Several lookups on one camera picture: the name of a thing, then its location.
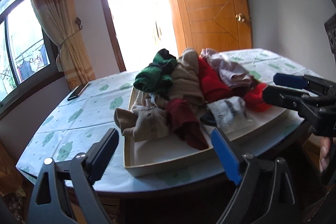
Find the wooden door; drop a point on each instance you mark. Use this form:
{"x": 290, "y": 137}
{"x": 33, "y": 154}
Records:
{"x": 210, "y": 29}

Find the bright red knit sock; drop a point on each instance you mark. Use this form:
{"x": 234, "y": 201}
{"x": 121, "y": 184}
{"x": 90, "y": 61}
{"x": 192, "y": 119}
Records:
{"x": 256, "y": 102}

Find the pale lilac underwear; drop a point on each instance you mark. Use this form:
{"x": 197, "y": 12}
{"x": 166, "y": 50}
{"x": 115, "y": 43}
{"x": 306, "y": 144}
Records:
{"x": 233, "y": 71}

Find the dark wooden door frame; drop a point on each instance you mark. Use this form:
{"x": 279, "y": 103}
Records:
{"x": 110, "y": 29}

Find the black phone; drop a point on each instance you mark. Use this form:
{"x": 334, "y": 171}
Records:
{"x": 78, "y": 92}

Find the tied yellow curtain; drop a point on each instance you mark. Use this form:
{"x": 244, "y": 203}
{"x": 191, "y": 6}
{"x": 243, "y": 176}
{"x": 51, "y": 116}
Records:
{"x": 60, "y": 16}

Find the shallow cardboard tray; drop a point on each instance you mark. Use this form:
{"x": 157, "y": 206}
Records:
{"x": 168, "y": 153}

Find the hanging laundry outside window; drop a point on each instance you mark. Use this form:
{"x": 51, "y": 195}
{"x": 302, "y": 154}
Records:
{"x": 26, "y": 67}

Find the dark blue underwear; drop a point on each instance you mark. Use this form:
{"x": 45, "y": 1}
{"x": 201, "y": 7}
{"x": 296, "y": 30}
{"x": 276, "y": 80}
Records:
{"x": 207, "y": 120}

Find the cream underwear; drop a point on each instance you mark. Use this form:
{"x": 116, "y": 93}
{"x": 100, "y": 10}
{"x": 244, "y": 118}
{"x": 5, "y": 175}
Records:
{"x": 147, "y": 103}

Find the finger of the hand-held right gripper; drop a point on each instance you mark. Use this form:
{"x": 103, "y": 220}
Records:
{"x": 288, "y": 80}
{"x": 281, "y": 95}

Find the striped yellow curtain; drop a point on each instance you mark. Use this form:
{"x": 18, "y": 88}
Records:
{"x": 8, "y": 174}

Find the sliding glass window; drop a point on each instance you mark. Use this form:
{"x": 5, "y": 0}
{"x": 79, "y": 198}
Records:
{"x": 26, "y": 43}

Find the beige sock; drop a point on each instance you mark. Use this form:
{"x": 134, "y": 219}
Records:
{"x": 141, "y": 124}

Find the dark wooden desk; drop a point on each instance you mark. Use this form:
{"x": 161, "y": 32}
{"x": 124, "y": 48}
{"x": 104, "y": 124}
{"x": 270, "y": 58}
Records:
{"x": 157, "y": 203}

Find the dark curtain hook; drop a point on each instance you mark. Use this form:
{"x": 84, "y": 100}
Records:
{"x": 78, "y": 23}

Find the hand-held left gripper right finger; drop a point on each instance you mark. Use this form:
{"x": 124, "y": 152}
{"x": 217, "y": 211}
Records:
{"x": 225, "y": 158}

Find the wooden table with drawer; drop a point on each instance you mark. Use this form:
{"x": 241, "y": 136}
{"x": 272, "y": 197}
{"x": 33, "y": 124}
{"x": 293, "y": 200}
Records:
{"x": 78, "y": 119}

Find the red fleece underwear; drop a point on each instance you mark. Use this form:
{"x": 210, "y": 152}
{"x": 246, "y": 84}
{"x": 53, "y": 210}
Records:
{"x": 212, "y": 85}

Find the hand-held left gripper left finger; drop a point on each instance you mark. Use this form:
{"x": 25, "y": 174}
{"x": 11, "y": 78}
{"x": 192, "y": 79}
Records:
{"x": 103, "y": 153}

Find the white sock grey print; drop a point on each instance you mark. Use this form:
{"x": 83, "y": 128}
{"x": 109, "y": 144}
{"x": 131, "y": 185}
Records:
{"x": 225, "y": 111}

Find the tan underwear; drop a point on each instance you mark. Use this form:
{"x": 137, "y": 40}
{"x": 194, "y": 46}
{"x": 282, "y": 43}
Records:
{"x": 186, "y": 82}

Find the brass door knob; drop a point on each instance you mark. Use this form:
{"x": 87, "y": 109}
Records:
{"x": 240, "y": 17}

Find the maroon underwear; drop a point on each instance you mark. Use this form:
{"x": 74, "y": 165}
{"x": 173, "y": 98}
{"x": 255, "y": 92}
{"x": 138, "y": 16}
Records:
{"x": 186, "y": 124}

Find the green and navy underwear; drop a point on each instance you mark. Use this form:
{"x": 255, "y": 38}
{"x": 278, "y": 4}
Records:
{"x": 152, "y": 77}

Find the person's right hand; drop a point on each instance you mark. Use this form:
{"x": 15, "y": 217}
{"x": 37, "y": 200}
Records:
{"x": 325, "y": 155}

